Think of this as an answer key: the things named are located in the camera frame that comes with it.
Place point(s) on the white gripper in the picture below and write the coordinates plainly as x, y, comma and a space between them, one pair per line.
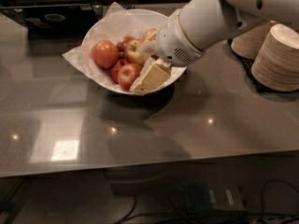
173, 45

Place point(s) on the red apple front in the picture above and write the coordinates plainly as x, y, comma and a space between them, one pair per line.
128, 74

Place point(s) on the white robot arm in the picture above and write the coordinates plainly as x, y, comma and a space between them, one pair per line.
190, 31

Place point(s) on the pale apple back right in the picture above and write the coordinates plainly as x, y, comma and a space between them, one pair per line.
150, 34

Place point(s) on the yellow red apple centre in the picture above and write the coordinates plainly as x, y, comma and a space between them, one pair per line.
132, 55

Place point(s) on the dark red apple back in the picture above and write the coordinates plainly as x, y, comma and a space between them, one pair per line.
122, 43

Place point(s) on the white bowl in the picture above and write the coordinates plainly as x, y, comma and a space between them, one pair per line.
96, 81

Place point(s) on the red apple middle low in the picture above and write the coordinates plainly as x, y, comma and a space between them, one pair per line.
114, 70

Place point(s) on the red apple far left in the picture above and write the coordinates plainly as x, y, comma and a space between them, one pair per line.
105, 53

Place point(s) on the black tray mat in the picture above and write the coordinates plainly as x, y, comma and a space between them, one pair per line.
249, 72

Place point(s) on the paper plate stack back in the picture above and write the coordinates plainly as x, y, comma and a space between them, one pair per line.
248, 44

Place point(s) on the paper plate stack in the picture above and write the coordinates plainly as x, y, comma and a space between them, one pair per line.
248, 44
277, 63

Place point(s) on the paper plate stack front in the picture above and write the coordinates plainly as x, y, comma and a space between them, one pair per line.
277, 63

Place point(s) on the dark power box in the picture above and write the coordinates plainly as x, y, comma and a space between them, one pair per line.
203, 198

